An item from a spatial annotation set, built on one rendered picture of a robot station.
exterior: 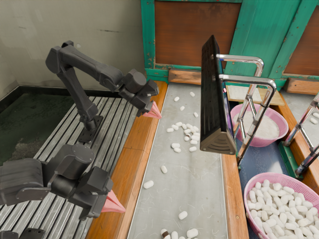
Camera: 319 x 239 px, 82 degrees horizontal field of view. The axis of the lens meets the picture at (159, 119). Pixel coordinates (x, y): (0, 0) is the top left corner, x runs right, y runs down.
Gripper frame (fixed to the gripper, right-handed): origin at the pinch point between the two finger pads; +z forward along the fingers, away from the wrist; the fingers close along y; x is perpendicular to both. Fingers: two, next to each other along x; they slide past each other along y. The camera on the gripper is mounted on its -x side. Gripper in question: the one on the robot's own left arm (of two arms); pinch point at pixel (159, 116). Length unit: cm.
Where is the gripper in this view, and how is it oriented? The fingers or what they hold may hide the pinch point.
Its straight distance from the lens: 79.8
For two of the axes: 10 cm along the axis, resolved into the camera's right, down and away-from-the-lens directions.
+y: 1.8, -6.5, 7.4
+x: -6.4, 4.9, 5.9
